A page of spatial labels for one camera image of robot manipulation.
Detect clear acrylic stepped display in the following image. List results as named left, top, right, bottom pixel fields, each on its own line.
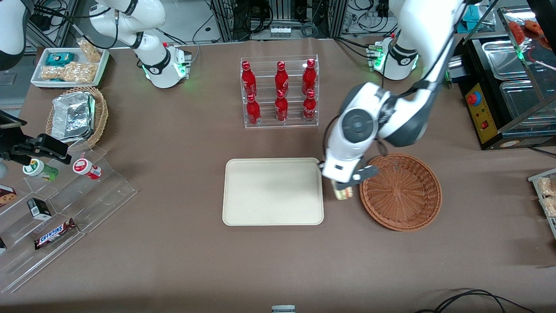
left=0, top=146, right=138, bottom=294

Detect triangle sandwich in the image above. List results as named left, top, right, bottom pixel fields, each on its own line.
left=332, top=180, right=354, bottom=200

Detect red cola bottle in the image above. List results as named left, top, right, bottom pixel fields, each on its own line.
left=275, top=61, right=289, bottom=94
left=302, top=59, right=317, bottom=94
left=246, top=93, right=261, bottom=127
left=241, top=61, right=258, bottom=97
left=302, top=89, right=317, bottom=123
left=275, top=90, right=288, bottom=123

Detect grey edge tray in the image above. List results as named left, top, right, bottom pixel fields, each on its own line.
left=528, top=169, right=556, bottom=240

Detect red orange food pieces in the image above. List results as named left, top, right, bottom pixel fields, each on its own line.
left=508, top=18, right=550, bottom=49

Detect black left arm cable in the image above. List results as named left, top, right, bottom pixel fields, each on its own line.
left=321, top=114, right=340, bottom=168

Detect silver metal box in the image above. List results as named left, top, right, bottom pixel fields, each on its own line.
left=447, top=56, right=463, bottom=87

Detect beige rectangular plastic tray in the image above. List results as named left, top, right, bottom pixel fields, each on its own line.
left=222, top=157, right=324, bottom=226

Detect brown round wicker basket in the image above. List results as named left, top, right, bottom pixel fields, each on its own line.
left=359, top=153, right=443, bottom=232

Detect brown cookie box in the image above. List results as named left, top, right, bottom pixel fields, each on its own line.
left=0, top=185, right=18, bottom=208

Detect black floor cable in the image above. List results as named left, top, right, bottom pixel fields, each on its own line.
left=413, top=289, right=537, bottom=313

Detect black food warmer appliance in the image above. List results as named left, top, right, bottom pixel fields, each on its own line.
left=460, top=5, right=556, bottom=151

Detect teal snack packet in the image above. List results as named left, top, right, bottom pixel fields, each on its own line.
left=46, top=52, right=75, bottom=67

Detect large clear peanut bag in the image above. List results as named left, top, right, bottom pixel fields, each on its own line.
left=39, top=62, right=98, bottom=83

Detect white rectangular snack tray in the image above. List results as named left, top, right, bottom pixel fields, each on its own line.
left=30, top=47, right=110, bottom=89

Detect light tan wicker basket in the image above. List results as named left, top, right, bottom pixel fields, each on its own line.
left=46, top=86, right=109, bottom=151

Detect small black carton box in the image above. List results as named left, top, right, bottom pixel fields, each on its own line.
left=26, top=198, right=52, bottom=221

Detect silver foil container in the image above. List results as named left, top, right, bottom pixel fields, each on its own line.
left=51, top=91, right=96, bottom=143

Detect clear acrylic bottle rack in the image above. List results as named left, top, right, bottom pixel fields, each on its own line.
left=240, top=54, right=320, bottom=129

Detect small clear snack bag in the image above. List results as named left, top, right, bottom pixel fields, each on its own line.
left=77, top=38, right=103, bottom=63

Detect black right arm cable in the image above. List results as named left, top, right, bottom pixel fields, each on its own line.
left=33, top=0, right=120, bottom=50

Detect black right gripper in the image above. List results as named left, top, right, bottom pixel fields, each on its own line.
left=0, top=134, right=73, bottom=165

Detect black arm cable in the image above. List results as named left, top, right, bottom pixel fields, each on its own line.
left=33, top=0, right=120, bottom=50
left=321, top=114, right=340, bottom=168

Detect brown Snickers bar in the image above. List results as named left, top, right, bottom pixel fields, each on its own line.
left=34, top=218, right=77, bottom=250

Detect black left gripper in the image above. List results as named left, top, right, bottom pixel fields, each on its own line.
left=339, top=165, right=380, bottom=190

